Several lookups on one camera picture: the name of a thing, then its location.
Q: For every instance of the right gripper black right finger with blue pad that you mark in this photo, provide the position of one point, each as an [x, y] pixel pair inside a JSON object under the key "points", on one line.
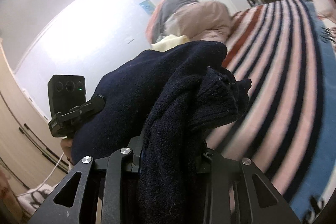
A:
{"points": [[209, 155]]}

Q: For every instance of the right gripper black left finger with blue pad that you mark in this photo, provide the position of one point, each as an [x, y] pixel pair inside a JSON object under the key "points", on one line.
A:
{"points": [[136, 145]]}

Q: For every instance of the dark navy knit sweater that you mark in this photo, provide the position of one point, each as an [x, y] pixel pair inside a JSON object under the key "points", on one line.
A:
{"points": [[171, 98]]}

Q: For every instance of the white fleece patterned sleeve forearm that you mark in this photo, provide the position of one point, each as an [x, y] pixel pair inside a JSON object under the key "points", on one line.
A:
{"points": [[31, 200]]}

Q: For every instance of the person's left hand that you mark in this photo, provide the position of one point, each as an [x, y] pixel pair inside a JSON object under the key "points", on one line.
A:
{"points": [[66, 145]]}

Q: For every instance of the cream yellow garment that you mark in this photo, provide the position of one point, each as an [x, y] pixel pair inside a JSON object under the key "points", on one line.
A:
{"points": [[169, 42]]}

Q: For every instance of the striped pink navy blanket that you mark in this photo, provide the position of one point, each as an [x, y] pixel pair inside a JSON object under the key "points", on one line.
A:
{"points": [[288, 130]]}

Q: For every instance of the pink beige rolled duvet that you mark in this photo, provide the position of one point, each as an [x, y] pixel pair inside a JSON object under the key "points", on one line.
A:
{"points": [[198, 20]]}

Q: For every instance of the black camera box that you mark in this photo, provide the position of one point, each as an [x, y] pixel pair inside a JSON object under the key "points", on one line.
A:
{"points": [[65, 92]]}

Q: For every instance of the blue wall poster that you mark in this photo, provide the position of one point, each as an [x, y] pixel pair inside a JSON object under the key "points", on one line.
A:
{"points": [[148, 6]]}

